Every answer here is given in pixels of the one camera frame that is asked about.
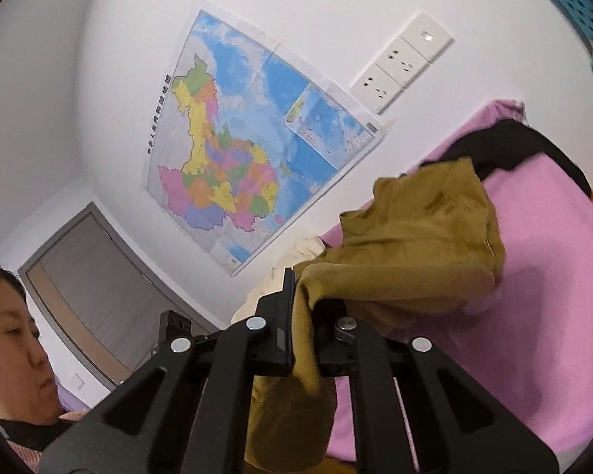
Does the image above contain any person's head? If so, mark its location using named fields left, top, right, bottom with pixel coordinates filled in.
left=0, top=267, right=62, bottom=426

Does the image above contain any grey wooden door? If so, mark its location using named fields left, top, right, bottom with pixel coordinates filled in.
left=19, top=202, right=218, bottom=389

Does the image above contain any white wall socket left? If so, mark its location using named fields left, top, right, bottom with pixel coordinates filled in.
left=351, top=63, right=402, bottom=115

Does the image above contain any white wall socket middle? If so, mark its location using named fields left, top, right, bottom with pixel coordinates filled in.
left=376, top=38, right=429, bottom=89

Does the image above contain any colourful wall map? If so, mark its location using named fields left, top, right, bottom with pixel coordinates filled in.
left=143, top=0, right=384, bottom=275

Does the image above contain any olive green shirt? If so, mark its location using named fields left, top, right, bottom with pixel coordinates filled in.
left=245, top=157, right=506, bottom=473

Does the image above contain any white wall data plate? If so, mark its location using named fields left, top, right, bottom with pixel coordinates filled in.
left=400, top=11, right=454, bottom=63

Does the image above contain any salmon pink sleeve forearm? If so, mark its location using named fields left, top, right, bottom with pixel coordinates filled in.
left=0, top=411, right=86, bottom=473

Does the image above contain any cream folded garment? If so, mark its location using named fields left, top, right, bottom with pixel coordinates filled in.
left=244, top=234, right=330, bottom=312

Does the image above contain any black garment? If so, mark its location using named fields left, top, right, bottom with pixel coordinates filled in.
left=421, top=119, right=593, bottom=198

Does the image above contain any white wall socket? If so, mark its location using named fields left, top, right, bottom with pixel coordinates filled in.
left=376, top=38, right=429, bottom=89
left=351, top=63, right=402, bottom=115

